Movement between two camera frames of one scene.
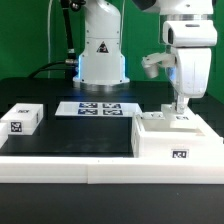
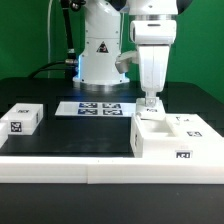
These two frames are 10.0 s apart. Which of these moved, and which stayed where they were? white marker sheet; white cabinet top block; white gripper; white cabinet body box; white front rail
Moved: white gripper
Stayed: white front rail; white cabinet body box; white cabinet top block; white marker sheet
